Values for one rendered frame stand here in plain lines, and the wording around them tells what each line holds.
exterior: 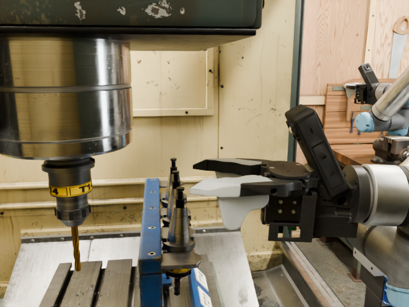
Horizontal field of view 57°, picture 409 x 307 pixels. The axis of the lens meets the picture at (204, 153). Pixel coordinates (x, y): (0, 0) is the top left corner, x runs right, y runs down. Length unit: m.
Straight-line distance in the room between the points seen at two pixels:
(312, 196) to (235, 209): 0.09
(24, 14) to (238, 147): 1.26
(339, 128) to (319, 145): 2.93
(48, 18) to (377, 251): 0.50
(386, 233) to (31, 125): 0.47
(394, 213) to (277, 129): 1.12
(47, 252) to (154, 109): 0.70
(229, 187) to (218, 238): 1.21
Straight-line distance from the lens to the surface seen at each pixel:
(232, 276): 1.52
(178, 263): 0.68
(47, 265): 1.61
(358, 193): 0.48
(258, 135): 1.55
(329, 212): 0.49
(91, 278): 1.28
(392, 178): 0.49
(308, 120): 0.44
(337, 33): 3.39
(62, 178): 0.47
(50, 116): 0.40
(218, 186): 0.41
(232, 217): 0.43
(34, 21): 0.36
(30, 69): 0.40
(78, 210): 0.49
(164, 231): 0.79
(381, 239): 0.60
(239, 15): 0.35
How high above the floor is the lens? 1.55
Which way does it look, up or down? 13 degrees down
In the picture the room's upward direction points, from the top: straight up
